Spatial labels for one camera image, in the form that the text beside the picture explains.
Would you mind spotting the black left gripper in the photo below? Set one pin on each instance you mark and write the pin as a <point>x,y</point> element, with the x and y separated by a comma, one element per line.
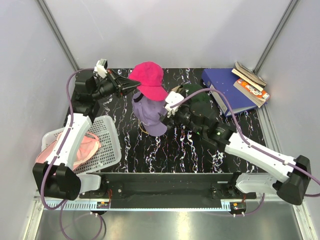
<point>122,85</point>

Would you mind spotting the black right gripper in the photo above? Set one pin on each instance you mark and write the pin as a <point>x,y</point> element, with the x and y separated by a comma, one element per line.
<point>166,120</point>

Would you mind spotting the dark green cap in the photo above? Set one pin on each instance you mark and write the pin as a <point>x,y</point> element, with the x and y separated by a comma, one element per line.
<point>197,95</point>

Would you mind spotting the red mesh cap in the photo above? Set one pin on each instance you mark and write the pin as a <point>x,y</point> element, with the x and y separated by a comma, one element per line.
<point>150,75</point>

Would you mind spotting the beige baseball cap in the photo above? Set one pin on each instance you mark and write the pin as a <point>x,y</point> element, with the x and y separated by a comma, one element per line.
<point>178,89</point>

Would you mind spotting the purple cap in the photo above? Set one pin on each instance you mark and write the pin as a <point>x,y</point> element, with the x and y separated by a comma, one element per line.
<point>149,113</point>

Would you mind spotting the pink cap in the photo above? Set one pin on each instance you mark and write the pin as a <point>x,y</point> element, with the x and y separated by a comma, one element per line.
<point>90,144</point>

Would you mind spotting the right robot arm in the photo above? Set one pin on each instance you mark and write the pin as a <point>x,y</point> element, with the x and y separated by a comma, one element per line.
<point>284,176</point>

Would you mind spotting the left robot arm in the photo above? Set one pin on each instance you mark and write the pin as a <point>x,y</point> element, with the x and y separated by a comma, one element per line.
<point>55,177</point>

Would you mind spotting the stack of books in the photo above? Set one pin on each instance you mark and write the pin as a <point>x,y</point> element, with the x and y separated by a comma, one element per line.
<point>250,84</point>

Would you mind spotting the blue binder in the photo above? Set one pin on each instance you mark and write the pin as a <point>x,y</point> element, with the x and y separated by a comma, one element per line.
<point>239,95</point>

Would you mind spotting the white plastic basket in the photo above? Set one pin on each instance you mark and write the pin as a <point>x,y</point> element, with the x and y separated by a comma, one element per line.
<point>109,154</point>

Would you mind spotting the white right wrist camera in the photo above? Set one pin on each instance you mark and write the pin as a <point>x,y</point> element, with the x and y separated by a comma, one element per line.
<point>171,102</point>

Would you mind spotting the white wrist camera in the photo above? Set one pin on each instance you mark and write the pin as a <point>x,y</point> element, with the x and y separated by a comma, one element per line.
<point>101,67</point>
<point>171,102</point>

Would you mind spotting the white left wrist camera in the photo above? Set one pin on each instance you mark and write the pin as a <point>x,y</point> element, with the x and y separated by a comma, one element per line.
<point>101,67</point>

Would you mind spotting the gold wire hat stand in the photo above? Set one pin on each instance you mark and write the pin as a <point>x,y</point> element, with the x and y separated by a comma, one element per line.
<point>141,127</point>

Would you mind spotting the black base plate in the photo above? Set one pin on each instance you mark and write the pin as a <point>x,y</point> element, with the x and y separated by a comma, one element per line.
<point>164,191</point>

